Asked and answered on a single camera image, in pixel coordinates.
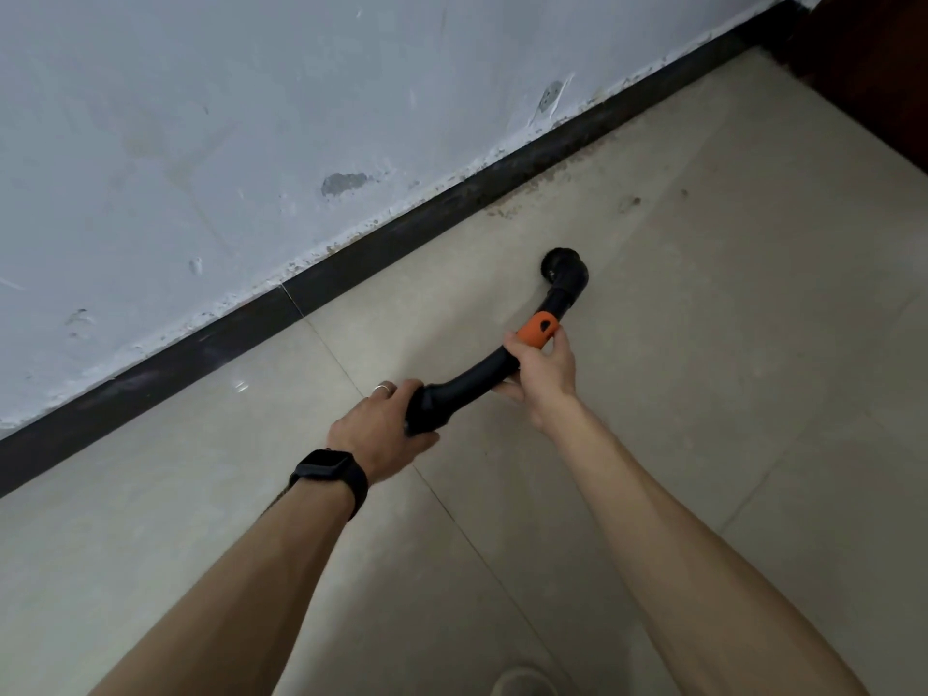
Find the person's left hand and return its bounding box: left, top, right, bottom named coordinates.
left=324, top=377, right=442, bottom=489

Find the person's right hand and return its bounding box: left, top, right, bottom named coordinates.
left=495, top=323, right=580, bottom=434

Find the black vacuum hose with nozzle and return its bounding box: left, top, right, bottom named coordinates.
left=260, top=246, right=591, bottom=517

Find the person's left forearm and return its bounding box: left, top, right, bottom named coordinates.
left=90, top=478, right=358, bottom=696

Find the person's right forearm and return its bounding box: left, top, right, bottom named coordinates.
left=539, top=397, right=871, bottom=696

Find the black smartwatch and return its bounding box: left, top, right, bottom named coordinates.
left=287, top=447, right=371, bottom=523

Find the black baseboard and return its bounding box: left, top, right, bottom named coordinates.
left=0, top=0, right=807, bottom=500

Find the white shoe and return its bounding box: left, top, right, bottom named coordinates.
left=491, top=665, right=561, bottom=696

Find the dark red wooden furniture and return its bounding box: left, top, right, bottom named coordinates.
left=779, top=0, right=928, bottom=176

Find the round grey wall outlet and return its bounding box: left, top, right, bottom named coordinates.
left=535, top=77, right=568, bottom=118

